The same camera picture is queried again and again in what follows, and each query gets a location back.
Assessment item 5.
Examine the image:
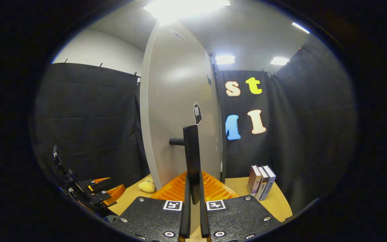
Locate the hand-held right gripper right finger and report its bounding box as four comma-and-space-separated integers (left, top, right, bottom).
199, 171, 283, 242

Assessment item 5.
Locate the large ceiling light panel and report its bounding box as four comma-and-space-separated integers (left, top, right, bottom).
143, 0, 231, 19

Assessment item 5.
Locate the black backdrop cloth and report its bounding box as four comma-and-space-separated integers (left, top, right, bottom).
32, 34, 359, 215

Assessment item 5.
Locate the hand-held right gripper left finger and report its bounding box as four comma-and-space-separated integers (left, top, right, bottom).
113, 171, 192, 242

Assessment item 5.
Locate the blue-grey spine book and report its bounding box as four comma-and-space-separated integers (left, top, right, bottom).
260, 164, 277, 202

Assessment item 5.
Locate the grey cabinet door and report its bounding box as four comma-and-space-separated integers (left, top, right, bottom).
139, 18, 223, 191

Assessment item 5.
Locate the black cabinet door handle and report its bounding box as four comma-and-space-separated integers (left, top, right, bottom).
169, 125, 202, 205

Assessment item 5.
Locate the yellow plush toy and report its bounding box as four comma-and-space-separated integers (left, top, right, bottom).
138, 177, 156, 193

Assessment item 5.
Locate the white spine book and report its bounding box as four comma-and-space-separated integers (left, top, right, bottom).
255, 166, 269, 199

